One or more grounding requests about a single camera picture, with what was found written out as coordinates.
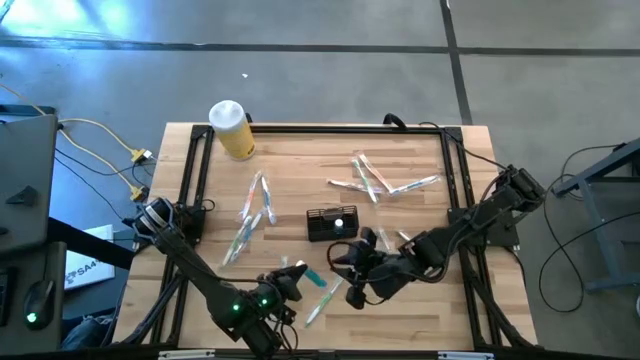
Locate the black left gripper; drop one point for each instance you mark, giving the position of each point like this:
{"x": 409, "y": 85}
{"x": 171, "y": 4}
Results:
{"x": 285, "y": 292}

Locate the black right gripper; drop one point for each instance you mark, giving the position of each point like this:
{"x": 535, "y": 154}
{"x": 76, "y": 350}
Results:
{"x": 375, "y": 272}

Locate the pale toothbrush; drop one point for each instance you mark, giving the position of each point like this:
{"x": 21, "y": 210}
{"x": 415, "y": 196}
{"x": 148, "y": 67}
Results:
{"x": 350, "y": 186}

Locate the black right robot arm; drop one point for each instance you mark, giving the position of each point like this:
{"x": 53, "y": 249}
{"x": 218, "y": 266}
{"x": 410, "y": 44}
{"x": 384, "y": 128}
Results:
{"x": 475, "y": 220}

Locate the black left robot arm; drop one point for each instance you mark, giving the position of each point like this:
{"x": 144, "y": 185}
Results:
{"x": 200, "y": 277}

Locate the yellow wipes canister white lid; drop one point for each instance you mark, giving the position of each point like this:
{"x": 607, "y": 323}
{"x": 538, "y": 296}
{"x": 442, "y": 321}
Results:
{"x": 235, "y": 135}

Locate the white printed box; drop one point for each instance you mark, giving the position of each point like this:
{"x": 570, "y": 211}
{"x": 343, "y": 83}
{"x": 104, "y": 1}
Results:
{"x": 90, "y": 272}

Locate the black diagonal beam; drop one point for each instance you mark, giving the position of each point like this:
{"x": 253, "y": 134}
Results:
{"x": 85, "y": 242}

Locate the dark side desk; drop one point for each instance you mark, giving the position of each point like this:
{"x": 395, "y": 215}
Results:
{"x": 60, "y": 270}

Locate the blue-grey metal cart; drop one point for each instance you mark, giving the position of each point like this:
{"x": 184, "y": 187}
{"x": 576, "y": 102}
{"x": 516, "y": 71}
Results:
{"x": 615, "y": 157}

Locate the grey equipment case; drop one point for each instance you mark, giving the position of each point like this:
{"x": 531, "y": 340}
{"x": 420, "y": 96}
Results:
{"x": 30, "y": 160}

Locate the black keyboard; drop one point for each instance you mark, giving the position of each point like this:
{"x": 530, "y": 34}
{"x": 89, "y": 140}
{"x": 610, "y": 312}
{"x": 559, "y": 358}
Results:
{"x": 4, "y": 300}

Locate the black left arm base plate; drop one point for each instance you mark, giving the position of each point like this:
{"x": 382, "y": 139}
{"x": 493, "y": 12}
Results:
{"x": 195, "y": 232}

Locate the white table bracket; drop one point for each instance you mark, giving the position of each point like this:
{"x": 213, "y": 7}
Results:
{"x": 465, "y": 356}
{"x": 185, "y": 354}

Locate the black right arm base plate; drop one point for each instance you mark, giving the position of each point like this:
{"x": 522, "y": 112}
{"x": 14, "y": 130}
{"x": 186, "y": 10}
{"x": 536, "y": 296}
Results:
{"x": 500, "y": 235}

